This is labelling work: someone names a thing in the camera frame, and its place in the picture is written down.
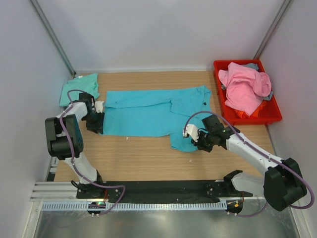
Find pink t shirt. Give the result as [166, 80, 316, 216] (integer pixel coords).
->
[218, 62, 272, 117]

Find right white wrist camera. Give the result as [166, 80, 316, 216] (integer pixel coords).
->
[183, 124, 199, 142]

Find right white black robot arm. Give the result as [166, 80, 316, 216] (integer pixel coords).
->
[183, 115, 309, 211]

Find folded mint green t shirt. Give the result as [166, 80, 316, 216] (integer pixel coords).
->
[59, 73, 100, 107]

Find aluminium frame rail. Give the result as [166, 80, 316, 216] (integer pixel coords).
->
[31, 182, 261, 200]

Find slotted white cable duct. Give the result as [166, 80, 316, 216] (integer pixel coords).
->
[41, 200, 227, 211]

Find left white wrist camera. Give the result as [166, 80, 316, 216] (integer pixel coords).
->
[94, 101, 104, 113]

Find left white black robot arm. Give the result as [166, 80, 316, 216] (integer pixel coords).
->
[45, 89, 106, 199]

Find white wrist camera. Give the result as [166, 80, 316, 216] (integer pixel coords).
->
[94, 101, 104, 113]
[183, 124, 199, 142]

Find blue t shirt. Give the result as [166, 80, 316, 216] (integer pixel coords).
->
[103, 85, 211, 152]

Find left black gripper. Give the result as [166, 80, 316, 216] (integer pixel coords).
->
[83, 111, 105, 134]

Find orange garment in bin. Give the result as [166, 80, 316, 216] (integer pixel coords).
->
[234, 100, 269, 119]

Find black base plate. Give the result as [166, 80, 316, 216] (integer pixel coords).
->
[71, 180, 253, 204]

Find grey t shirt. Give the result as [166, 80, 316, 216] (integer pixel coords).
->
[243, 63, 273, 101]

